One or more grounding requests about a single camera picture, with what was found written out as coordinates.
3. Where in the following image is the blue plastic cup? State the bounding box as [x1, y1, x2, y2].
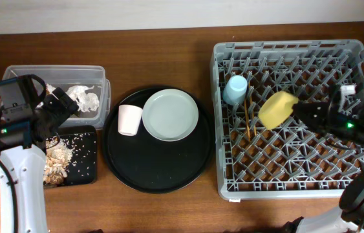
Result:
[222, 75, 248, 105]

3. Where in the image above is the food scraps and rice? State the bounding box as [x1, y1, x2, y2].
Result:
[42, 132, 96, 186]

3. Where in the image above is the clear plastic waste bin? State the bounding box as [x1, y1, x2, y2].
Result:
[3, 65, 111, 129]

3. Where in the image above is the white napkin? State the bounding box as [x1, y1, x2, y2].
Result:
[41, 83, 100, 113]

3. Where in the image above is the black rectangular tray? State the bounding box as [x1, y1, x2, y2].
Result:
[39, 124, 98, 188]

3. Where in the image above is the wooden chopstick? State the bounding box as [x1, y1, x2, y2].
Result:
[248, 82, 257, 137]
[244, 99, 251, 141]

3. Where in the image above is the pale green plate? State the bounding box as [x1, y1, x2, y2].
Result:
[142, 89, 198, 142]

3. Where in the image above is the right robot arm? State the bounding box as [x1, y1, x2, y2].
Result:
[280, 101, 364, 232]

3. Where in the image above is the round black serving tray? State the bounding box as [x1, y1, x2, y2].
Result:
[102, 98, 215, 194]

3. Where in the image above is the pink plastic cup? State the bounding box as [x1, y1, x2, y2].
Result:
[118, 105, 143, 136]

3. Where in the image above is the grey dishwasher rack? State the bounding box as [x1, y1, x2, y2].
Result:
[210, 39, 364, 201]

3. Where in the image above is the yellow bowl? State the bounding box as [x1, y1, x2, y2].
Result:
[258, 91, 299, 130]

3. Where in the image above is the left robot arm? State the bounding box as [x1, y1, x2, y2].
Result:
[0, 87, 78, 232]

